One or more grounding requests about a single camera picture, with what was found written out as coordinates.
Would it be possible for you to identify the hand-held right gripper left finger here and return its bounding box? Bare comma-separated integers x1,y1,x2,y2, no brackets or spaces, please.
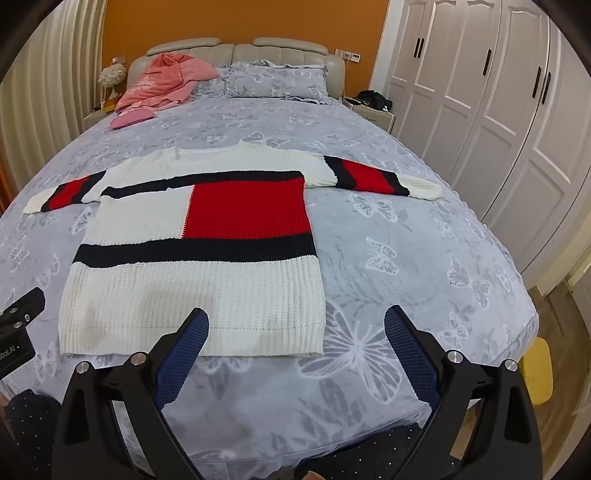
51,307,211,480

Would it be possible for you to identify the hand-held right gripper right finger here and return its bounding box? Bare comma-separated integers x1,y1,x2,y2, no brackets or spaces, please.
384,305,543,480

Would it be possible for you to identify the white red navy knit sweater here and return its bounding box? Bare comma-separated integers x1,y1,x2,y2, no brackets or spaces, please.
22,141,444,358

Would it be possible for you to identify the grey butterfly print bedspread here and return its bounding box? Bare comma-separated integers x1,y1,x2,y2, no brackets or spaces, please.
0,90,540,464

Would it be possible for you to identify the person's left leg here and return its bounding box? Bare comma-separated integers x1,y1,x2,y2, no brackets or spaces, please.
0,388,63,480

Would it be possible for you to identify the person's leg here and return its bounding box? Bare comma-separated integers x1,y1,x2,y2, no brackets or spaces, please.
295,424,444,480
0,388,63,480

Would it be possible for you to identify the person's right leg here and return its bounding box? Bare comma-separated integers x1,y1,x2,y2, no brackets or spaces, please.
295,424,444,480

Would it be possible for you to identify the yellow stool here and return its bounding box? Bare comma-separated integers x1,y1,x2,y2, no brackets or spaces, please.
521,337,554,407

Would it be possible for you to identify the beige nightstand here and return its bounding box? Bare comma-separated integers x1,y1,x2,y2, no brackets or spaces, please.
344,95,396,136
83,99,122,134

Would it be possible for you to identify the cream curtain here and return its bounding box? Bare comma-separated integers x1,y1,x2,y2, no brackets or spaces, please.
0,0,108,217

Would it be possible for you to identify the small pink cushion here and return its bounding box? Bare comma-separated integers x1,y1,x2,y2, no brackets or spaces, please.
110,108,157,130

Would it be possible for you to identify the white panelled wardrobe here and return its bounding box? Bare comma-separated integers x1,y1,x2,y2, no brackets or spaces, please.
369,0,591,296

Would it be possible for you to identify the black bag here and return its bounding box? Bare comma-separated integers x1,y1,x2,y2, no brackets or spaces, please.
358,90,393,112

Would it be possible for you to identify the white feather lamp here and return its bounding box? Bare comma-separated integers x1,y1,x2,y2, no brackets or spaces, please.
98,62,127,100

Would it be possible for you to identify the pink blanket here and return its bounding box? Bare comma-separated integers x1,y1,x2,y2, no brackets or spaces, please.
115,53,218,116

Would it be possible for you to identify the grey ruffled pillow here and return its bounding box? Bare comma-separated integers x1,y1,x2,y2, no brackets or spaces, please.
191,65,232,99
217,61,333,104

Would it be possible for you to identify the beige padded headboard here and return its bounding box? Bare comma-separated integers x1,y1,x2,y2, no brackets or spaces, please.
127,37,347,100

